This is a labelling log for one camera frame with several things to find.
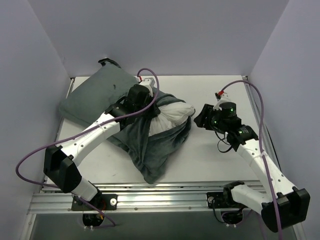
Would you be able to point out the aluminium front rail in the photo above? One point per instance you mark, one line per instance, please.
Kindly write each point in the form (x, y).
(135, 197)

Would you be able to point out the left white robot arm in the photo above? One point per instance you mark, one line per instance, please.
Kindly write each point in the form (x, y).
(62, 160)

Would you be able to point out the zebra and grey pillowcase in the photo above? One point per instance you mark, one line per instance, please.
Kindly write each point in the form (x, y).
(149, 154)

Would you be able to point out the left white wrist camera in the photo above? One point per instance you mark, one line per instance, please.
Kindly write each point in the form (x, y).
(149, 83)

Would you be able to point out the white pillow insert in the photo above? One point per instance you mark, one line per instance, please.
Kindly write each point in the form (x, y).
(171, 115)

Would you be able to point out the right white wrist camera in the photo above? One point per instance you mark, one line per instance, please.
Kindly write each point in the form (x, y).
(221, 97)

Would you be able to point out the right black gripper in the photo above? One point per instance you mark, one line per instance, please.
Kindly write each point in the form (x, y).
(202, 116)

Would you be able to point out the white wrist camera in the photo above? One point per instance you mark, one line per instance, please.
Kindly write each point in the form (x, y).
(149, 83)
(221, 97)

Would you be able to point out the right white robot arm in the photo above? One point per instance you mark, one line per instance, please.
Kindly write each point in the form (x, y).
(283, 204)

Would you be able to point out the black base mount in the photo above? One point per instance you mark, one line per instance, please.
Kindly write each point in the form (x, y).
(216, 200)
(106, 202)

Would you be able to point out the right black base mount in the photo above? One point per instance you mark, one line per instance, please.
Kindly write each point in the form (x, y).
(216, 200)

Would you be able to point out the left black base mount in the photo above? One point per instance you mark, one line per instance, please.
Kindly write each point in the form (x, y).
(106, 202)

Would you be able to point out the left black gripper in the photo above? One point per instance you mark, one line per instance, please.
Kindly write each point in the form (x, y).
(153, 110)

